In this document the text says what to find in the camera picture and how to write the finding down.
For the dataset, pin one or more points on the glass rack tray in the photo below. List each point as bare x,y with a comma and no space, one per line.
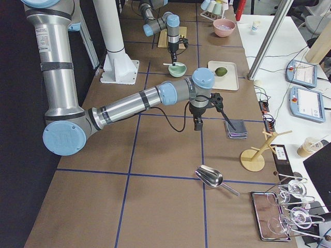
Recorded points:
280,212

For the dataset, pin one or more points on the aluminium frame post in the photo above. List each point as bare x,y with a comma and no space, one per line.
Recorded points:
281,12

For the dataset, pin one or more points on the metal scoop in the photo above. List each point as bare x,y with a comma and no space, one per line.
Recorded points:
213,178

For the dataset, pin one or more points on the teach pendant far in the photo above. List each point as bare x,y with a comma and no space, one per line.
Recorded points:
302,73

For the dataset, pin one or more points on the blue cup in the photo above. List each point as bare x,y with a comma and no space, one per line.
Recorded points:
205,4

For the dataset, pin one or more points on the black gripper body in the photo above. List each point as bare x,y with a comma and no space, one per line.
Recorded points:
197,111
172,48

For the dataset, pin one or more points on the white cup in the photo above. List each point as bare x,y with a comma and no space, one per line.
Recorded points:
211,6

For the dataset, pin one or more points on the green avocado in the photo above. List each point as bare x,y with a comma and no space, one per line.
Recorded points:
221,71

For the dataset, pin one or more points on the red bottle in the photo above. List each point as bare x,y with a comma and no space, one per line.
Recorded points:
240,9

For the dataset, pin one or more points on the cup rack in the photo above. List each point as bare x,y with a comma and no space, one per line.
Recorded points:
211,16

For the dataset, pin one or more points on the light green bowl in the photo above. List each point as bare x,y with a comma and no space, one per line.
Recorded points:
177,70

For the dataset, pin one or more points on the pink bowl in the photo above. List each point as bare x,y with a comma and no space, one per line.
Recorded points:
223,27

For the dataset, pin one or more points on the iced coffee cup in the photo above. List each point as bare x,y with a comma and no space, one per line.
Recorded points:
311,145

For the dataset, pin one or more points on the teach pendant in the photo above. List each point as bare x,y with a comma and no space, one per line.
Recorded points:
302,73
307,104

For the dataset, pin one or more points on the wooden mug tree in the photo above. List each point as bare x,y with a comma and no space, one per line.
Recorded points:
252,159

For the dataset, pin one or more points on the white plastic spoon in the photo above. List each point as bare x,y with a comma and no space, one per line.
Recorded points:
176,64

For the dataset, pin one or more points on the green cup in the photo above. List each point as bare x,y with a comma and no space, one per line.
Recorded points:
217,9

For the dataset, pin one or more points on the white camera post base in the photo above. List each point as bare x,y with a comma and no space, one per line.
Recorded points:
118,67

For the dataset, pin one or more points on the teach pendant near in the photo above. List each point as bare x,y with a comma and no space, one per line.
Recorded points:
307,104

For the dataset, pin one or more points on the white rabbit tray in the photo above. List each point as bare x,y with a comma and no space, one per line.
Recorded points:
229,81

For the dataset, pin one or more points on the grey folded cloth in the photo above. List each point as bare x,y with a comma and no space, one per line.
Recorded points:
240,131

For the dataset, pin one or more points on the bamboo cutting board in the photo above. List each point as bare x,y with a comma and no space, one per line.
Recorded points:
163,37

